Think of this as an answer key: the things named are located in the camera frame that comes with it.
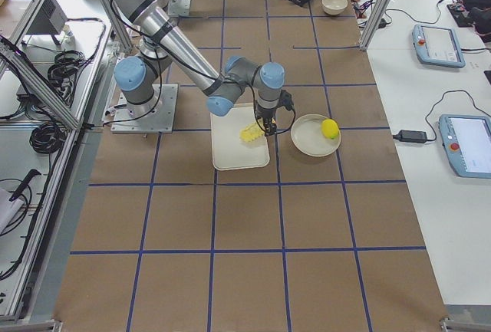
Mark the near teach pendant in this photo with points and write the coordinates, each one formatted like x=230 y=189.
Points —
x=466 y=141

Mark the aluminium frame post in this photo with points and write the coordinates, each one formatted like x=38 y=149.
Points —
x=372 y=23

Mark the white rectangular tray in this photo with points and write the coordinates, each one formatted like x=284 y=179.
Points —
x=228 y=149

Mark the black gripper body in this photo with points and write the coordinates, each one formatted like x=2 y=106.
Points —
x=265 y=113

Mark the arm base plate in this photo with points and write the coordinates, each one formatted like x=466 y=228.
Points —
x=179 y=8
x=152 y=116

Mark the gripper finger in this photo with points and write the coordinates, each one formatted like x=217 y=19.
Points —
x=266 y=126
x=272 y=127

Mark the teach pendant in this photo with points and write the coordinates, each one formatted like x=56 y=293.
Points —
x=437 y=46
x=466 y=141

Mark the far teach pendant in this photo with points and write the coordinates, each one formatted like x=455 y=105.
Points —
x=437 y=46

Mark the black power adapter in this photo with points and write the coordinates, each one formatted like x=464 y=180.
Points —
x=411 y=136

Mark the cream bowl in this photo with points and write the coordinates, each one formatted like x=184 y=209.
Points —
x=334 y=7

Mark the yellow lemon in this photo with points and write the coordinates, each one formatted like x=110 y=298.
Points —
x=330 y=129

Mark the white round plate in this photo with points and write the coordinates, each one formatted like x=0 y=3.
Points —
x=307 y=136

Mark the grey control box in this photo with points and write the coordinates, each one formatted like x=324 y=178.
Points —
x=49 y=20

